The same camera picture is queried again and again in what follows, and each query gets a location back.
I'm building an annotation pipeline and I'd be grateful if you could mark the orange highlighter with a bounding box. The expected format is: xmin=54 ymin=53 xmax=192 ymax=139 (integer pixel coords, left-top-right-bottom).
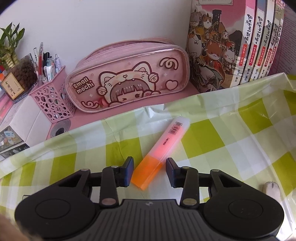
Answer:
xmin=131 ymin=116 xmax=190 ymax=190

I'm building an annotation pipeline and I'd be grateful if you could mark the green checkered tablecloth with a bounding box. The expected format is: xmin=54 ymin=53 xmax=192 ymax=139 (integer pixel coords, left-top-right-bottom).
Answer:
xmin=0 ymin=72 xmax=296 ymax=239

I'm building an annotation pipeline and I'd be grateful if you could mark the white eraser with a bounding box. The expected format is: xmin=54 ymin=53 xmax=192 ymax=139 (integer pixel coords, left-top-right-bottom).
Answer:
xmin=262 ymin=182 xmax=281 ymax=203

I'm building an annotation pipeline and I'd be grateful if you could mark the white drawer organizer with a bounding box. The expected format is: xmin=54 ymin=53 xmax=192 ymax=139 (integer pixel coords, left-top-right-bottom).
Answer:
xmin=1 ymin=96 xmax=52 ymax=160

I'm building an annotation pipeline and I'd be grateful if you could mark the pink perforated pen holder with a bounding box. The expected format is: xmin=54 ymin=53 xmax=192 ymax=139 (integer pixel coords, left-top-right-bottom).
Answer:
xmin=29 ymin=66 xmax=76 ymax=123

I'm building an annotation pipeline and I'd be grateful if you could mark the pink cat pencil case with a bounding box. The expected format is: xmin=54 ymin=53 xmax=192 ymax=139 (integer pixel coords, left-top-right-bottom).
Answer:
xmin=65 ymin=38 xmax=190 ymax=113

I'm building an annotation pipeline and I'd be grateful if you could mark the blue spine book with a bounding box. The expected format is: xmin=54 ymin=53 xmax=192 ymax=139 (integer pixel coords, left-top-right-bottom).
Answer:
xmin=239 ymin=1 xmax=267 ymax=85

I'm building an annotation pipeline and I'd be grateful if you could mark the yellow spine book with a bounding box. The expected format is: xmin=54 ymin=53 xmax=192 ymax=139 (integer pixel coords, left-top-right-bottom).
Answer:
xmin=250 ymin=1 xmax=275 ymax=81

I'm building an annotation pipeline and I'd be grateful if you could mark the glass planter with label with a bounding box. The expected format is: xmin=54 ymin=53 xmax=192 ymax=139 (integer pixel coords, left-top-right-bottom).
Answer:
xmin=1 ymin=53 xmax=38 ymax=103

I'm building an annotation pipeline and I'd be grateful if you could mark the pink cat book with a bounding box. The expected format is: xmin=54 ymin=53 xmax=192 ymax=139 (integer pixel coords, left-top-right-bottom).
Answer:
xmin=186 ymin=0 xmax=256 ymax=93

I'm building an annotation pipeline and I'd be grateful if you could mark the lucky bamboo plant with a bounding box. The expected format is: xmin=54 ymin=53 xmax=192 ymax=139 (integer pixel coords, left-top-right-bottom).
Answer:
xmin=1 ymin=23 xmax=25 ymax=69

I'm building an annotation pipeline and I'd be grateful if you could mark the pink spine book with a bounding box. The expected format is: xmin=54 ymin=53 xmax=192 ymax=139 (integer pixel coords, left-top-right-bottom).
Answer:
xmin=259 ymin=1 xmax=283 ymax=78

